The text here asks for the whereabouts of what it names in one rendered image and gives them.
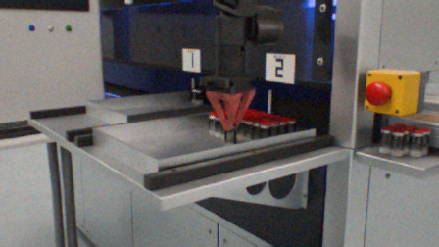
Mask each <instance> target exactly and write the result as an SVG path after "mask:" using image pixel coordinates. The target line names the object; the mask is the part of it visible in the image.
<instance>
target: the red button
mask: <svg viewBox="0 0 439 247"><path fill-rule="evenodd" d="M390 98H391V89H390V88H389V86H388V84H386V83H384V82H383V81H377V82H374V83H371V84H370V85H369V86H368V87H367V88H366V100H367V101H368V103H369V104H371V105H373V106H381V105H384V104H386V103H387V102H388V101H389V99H390Z"/></svg>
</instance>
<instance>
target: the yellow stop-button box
mask: <svg viewBox="0 0 439 247"><path fill-rule="evenodd" d="M377 81H383V82H384V83H386V84H388V86H389V88H390V89H391V98H390V99H389V101H388V102H387V103H386V104H384V105H381V106H373V105H371V104H369V103H368V101H367V100H366V102H365V109H366V111H368V112H376V113H381V114H385V115H394V116H398V117H401V116H405V115H411V114H415V113H419V112H422V109H423V96H424V89H425V83H426V71H410V70H400V69H383V70H375V71H368V72H367V76H366V88H367V87H368V86H369V85H370V84H371V83H374V82H377Z"/></svg>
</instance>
